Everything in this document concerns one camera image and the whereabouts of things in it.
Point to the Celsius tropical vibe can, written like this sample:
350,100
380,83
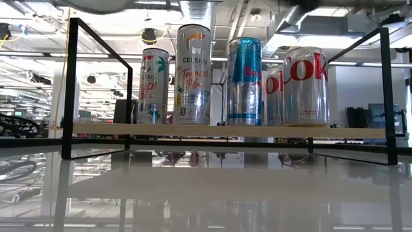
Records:
193,80

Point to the blue silver Red Bull can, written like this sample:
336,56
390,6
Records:
244,83

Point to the Celsius peach vibe can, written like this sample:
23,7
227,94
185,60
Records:
153,90

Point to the silver red Diet Coke can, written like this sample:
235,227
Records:
273,103
305,96

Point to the black round ceiling fixture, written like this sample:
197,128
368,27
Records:
149,36

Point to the dark computer monitor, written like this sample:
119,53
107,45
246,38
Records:
355,116
373,114

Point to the black mesh chair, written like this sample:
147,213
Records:
19,127

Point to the wooden shelf black metal frame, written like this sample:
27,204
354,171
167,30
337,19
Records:
225,131

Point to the silver ribbed air duct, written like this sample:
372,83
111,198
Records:
198,11

